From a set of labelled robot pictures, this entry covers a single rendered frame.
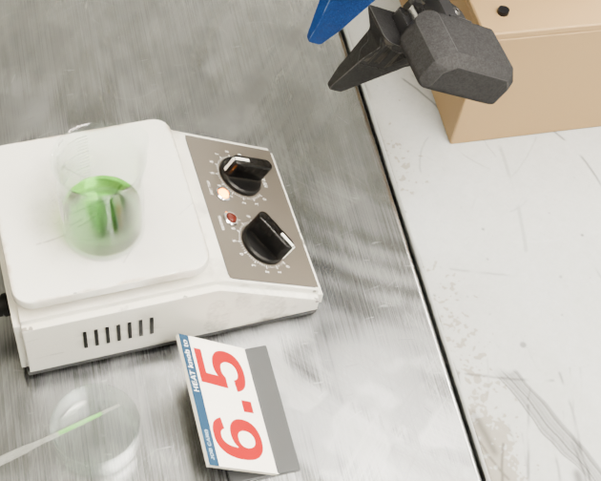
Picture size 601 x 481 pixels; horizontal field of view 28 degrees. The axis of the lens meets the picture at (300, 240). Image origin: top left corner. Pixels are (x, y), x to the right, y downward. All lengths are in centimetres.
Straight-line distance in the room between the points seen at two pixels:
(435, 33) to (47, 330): 29
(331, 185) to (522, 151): 15
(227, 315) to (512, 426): 20
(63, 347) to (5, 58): 28
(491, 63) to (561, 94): 27
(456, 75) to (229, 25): 37
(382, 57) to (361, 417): 23
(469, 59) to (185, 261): 22
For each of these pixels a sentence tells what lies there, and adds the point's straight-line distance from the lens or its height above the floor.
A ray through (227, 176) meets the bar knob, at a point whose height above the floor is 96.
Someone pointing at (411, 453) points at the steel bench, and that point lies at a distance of 78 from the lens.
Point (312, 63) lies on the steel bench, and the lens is 95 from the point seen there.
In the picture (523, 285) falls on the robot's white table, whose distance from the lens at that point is 86.
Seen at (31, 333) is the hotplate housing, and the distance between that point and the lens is 74.
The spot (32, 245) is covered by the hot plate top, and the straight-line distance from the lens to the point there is 74.
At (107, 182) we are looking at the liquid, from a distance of 73.
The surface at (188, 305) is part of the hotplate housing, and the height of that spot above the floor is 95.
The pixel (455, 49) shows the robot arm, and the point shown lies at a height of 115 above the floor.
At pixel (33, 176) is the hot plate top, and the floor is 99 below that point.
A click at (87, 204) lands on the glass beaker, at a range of 68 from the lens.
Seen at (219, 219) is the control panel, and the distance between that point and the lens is 78.
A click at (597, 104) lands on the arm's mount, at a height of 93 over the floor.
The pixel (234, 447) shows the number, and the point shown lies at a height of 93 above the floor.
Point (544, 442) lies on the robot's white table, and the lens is 80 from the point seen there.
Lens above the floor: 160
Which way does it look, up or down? 56 degrees down
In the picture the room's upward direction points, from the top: 10 degrees clockwise
